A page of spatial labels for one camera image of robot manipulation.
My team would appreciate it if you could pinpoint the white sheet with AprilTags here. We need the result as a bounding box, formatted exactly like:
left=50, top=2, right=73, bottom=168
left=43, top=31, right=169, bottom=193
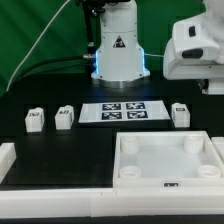
left=79, top=101, right=170, bottom=123

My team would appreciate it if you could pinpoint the white square tabletop tray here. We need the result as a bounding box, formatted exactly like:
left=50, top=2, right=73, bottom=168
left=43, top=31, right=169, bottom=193
left=113, top=131, right=224, bottom=188

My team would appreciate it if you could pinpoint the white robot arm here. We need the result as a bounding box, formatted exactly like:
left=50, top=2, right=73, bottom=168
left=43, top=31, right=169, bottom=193
left=92, top=0, right=224, bottom=95

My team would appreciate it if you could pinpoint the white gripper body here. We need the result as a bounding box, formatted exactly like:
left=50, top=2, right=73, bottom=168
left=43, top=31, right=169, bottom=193
left=163, top=40, right=224, bottom=95

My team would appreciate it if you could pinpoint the black camera stand pole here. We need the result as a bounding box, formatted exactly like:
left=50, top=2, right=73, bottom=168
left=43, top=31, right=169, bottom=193
left=74, top=0, right=105, bottom=60

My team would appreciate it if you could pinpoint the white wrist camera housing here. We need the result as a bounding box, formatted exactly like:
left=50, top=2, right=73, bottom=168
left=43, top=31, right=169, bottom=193
left=172, top=14, right=220, bottom=60

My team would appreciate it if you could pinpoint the white front obstacle bar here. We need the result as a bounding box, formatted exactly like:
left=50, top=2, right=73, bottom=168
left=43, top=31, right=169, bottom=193
left=0, top=187, right=224, bottom=219

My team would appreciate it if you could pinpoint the white cable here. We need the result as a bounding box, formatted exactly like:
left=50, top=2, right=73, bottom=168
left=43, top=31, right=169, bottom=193
left=5, top=0, right=72, bottom=93

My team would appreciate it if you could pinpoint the white left obstacle block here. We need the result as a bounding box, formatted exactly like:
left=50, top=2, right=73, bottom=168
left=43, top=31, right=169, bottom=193
left=0, top=143, right=16, bottom=184

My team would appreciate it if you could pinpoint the black cable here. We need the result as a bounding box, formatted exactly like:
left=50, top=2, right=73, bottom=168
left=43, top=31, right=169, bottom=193
left=16, top=55, right=94, bottom=83

